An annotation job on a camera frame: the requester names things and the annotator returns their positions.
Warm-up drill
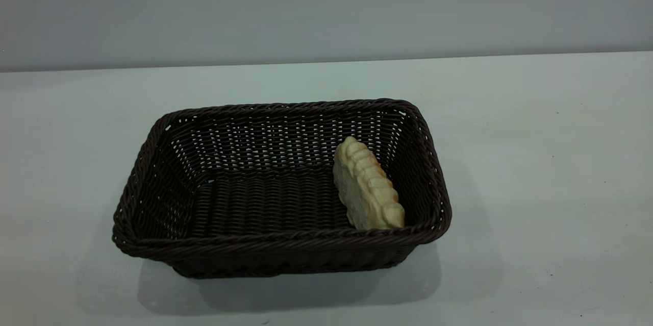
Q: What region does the ridged bread roll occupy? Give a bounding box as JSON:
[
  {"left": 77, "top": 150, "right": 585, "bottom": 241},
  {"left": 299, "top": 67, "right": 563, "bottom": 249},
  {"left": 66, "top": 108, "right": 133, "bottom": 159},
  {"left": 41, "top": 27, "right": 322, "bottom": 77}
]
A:
[{"left": 333, "top": 136, "right": 406, "bottom": 231}]

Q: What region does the dark brown wicker basket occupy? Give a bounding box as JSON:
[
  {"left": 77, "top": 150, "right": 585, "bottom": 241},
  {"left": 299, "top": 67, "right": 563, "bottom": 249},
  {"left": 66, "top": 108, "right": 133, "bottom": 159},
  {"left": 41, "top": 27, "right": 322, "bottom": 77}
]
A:
[{"left": 112, "top": 98, "right": 453, "bottom": 280}]

